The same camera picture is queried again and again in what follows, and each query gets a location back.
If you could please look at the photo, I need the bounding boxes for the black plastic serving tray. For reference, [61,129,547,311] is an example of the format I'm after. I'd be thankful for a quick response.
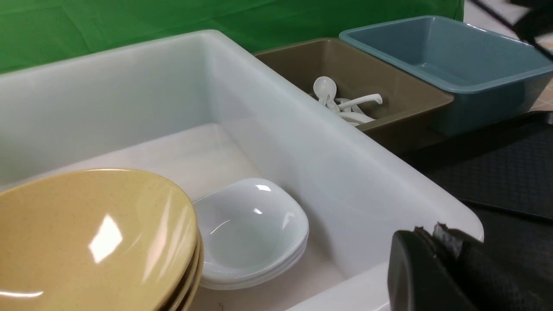
[401,111,553,290]

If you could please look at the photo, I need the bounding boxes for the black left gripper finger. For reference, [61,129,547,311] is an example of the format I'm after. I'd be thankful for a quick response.
[387,223,552,311]

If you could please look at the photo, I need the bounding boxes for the pink checked tablecloth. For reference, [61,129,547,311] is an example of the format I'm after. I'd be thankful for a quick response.
[531,80,553,111]

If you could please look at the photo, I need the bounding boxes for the olive plastic spoon bin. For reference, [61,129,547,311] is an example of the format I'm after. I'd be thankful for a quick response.
[255,38,454,154]

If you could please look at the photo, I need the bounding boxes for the green cloth backdrop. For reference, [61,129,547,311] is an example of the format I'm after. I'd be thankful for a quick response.
[0,0,464,73]

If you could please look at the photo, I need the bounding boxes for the stacked white dish bottom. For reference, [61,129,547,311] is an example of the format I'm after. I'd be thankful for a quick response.
[200,255,308,291]

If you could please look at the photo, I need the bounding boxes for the stacked yellow bowl bottom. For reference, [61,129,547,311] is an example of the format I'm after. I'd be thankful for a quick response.
[176,248,205,311]

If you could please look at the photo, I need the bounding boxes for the stacked white dish top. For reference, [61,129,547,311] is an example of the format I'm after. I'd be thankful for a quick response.
[200,242,308,291]

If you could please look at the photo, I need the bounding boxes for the stacked white dish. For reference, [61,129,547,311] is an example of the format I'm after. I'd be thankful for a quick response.
[200,255,308,291]
[200,242,308,291]

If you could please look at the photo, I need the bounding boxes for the stacked yellow bowl top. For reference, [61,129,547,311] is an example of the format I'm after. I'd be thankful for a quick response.
[160,233,204,311]

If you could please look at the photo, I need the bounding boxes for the large white plastic tub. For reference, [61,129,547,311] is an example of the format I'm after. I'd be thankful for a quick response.
[0,30,484,311]

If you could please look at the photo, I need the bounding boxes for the white spoon front left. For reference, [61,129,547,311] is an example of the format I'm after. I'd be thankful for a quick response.
[335,94,383,112]

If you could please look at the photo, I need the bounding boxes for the stacked yellow bowl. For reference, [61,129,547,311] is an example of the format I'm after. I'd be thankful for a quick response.
[160,233,204,311]
[176,248,205,311]

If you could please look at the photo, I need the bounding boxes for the teal plastic chopstick bin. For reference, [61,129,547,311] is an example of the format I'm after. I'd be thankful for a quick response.
[338,16,552,136]

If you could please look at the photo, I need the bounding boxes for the white square sauce dish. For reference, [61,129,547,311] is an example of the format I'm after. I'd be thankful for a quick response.
[194,178,310,284]

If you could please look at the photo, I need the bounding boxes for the yellow noodle bowl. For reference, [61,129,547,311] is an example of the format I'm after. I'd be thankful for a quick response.
[1,168,199,311]

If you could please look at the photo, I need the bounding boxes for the white spoon upright bowl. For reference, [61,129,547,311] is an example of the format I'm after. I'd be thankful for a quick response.
[313,76,339,111]

